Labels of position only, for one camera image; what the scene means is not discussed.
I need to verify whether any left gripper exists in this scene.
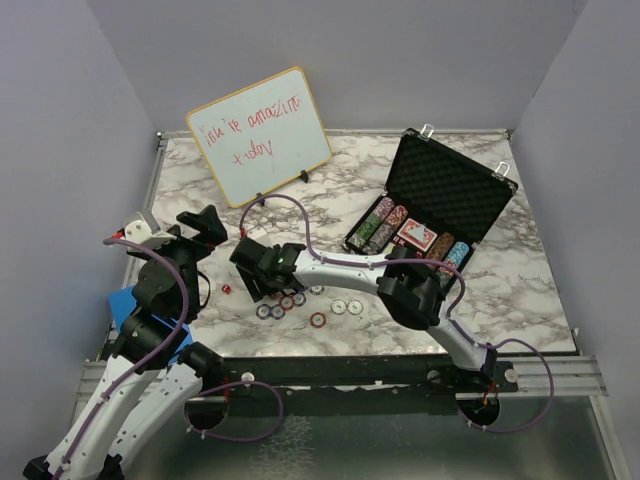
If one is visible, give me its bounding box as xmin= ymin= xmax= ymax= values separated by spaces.
xmin=130 ymin=204 xmax=227 ymax=315

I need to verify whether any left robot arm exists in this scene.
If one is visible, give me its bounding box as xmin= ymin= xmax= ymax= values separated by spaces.
xmin=23 ymin=205 xmax=228 ymax=479

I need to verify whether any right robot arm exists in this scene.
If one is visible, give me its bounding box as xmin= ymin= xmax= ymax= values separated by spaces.
xmin=230 ymin=237 xmax=497 ymax=391

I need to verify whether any red 5 poker chip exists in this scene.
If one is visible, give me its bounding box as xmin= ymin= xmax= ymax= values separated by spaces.
xmin=279 ymin=296 xmax=295 ymax=311
xmin=310 ymin=312 xmax=327 ymax=328

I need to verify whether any white 1 poker chip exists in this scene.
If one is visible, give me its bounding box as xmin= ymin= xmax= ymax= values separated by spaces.
xmin=331 ymin=299 xmax=348 ymax=315
xmin=347 ymin=300 xmax=363 ymax=315

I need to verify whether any blue plastic box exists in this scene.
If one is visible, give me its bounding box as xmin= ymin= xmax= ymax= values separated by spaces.
xmin=108 ymin=286 xmax=193 ymax=352

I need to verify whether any red playing card deck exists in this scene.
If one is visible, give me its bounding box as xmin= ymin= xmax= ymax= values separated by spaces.
xmin=398 ymin=218 xmax=438 ymax=253

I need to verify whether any black poker chip case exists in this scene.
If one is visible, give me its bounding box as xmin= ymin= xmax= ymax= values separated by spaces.
xmin=344 ymin=128 xmax=519 ymax=272

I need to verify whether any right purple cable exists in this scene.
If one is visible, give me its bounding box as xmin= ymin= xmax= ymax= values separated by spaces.
xmin=238 ymin=193 xmax=556 ymax=434

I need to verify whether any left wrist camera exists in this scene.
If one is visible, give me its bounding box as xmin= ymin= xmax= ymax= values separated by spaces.
xmin=124 ymin=210 xmax=160 ymax=244

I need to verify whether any white whiteboard yellow frame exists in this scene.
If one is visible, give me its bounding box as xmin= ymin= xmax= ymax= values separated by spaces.
xmin=186 ymin=67 xmax=332 ymax=208

